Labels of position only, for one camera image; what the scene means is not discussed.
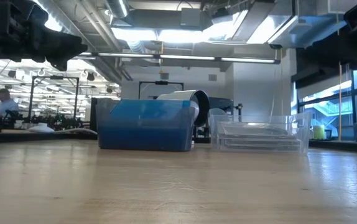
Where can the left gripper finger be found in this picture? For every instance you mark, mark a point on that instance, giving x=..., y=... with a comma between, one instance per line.
x=66, y=46

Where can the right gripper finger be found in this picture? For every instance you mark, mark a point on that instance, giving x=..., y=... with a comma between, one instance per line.
x=331, y=56

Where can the small black robot arm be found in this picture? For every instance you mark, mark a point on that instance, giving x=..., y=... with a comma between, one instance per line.
x=13, y=115

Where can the person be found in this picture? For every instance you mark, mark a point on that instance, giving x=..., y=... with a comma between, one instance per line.
x=7, y=105

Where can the smoky grey plastic bin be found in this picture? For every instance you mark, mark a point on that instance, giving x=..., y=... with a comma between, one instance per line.
x=104, y=105

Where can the tall black box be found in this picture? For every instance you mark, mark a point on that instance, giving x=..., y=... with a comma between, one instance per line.
x=93, y=115

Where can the yellow cup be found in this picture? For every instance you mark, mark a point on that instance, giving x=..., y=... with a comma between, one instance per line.
x=318, y=133

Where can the clear plastic bin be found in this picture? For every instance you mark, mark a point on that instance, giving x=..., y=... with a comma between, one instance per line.
x=306, y=130

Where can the white round puck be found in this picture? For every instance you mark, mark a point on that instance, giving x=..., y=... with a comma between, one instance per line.
x=41, y=128

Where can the thin black stand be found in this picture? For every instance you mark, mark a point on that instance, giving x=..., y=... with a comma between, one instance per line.
x=240, y=109

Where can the long LED strip light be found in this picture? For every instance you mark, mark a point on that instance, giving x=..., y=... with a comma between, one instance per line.
x=184, y=57

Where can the black rectangular case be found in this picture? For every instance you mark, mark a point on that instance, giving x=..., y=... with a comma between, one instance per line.
x=222, y=105

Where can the grey ceiling box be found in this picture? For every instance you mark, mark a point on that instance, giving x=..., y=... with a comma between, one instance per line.
x=191, y=17

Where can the large black gantry frame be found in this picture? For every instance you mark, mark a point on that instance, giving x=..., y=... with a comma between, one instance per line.
x=55, y=77

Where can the black gantry frame with camera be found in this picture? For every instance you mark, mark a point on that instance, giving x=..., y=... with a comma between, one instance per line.
x=161, y=82

